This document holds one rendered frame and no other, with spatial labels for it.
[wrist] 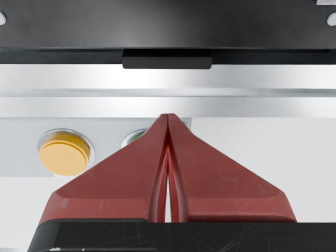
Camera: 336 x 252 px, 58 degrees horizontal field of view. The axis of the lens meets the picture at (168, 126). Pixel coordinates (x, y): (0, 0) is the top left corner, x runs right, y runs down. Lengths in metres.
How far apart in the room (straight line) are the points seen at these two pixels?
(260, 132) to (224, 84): 0.18
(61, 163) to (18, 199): 0.25
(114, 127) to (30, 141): 0.07
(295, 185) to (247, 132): 0.13
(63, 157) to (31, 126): 0.04
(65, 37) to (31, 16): 0.02
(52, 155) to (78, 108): 0.05
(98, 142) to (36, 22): 0.11
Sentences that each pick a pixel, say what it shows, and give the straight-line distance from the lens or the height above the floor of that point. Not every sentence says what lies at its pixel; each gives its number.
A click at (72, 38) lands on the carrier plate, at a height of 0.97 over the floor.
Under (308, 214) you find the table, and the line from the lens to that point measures 0.54.
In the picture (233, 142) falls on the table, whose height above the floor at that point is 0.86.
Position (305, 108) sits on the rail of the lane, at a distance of 0.26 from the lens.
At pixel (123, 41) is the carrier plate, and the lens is 0.20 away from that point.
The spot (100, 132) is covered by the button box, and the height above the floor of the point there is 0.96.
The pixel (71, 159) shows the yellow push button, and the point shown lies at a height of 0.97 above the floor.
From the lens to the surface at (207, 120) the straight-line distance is 0.37.
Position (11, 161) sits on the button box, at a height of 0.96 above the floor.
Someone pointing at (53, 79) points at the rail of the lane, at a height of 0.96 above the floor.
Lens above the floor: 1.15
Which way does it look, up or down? 53 degrees down
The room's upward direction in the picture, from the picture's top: 180 degrees clockwise
